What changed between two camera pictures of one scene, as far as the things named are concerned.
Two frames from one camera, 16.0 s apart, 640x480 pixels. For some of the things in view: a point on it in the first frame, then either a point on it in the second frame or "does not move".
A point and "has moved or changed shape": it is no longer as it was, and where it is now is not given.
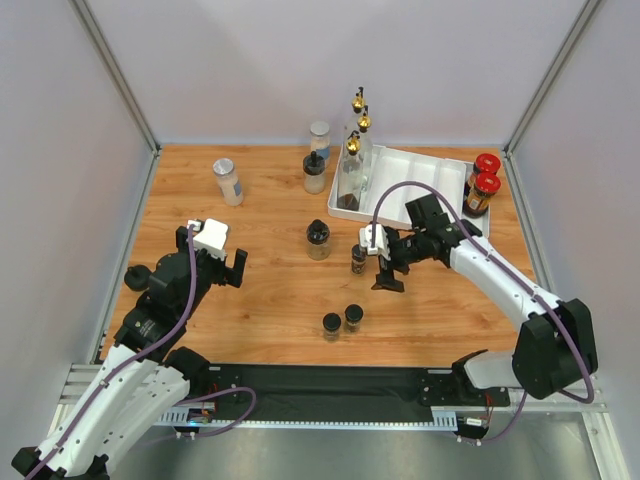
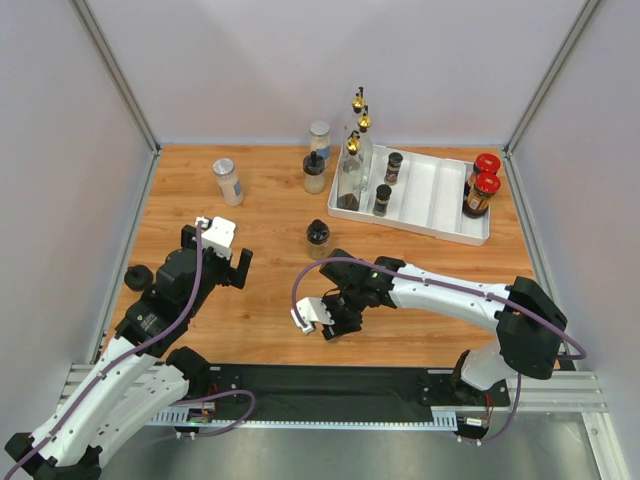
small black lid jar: (353, 314) has moved or changed shape
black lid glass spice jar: (318, 243) does not move
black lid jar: (137, 277) does not move
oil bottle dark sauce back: (351, 179) does not move
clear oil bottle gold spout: (366, 153) does not move
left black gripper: (229, 275) does not move
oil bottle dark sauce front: (358, 102) does not move
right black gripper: (391, 258) -> (342, 320)
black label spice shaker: (358, 260) -> (392, 171)
